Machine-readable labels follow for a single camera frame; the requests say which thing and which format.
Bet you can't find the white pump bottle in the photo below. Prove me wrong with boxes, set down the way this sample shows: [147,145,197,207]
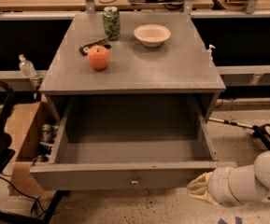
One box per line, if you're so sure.
[207,44,216,61]

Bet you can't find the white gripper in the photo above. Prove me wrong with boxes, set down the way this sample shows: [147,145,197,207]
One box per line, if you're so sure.
[187,167,234,207]

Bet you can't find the white paper bowl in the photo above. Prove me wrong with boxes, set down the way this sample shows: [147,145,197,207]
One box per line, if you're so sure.
[134,24,171,48]

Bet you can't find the red apple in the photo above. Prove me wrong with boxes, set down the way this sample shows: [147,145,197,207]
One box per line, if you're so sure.
[87,46,110,70]

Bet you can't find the clear plastic bottle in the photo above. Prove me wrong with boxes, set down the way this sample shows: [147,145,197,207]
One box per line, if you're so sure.
[19,54,37,77]

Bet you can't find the grey top drawer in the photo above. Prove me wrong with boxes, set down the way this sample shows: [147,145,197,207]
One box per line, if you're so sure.
[31,94,224,190]

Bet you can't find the black metal stand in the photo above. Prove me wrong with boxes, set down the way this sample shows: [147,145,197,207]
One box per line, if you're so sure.
[207,117,270,152]

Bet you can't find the grey wooden cabinet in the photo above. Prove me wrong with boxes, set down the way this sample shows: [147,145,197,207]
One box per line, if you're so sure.
[40,11,225,117]

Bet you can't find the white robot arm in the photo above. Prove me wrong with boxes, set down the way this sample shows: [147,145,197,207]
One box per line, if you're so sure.
[187,151,270,207]

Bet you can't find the silver drawer knob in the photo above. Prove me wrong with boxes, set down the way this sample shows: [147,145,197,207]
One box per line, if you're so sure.
[130,175,139,187]

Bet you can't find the dark snack bar wrapper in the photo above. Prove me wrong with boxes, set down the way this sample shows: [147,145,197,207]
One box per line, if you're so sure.
[79,38,111,56]

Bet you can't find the green soda can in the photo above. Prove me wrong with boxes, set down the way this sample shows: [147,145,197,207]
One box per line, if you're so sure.
[103,7,121,40]

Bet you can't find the cardboard box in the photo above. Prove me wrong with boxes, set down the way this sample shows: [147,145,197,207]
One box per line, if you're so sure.
[7,103,54,197]

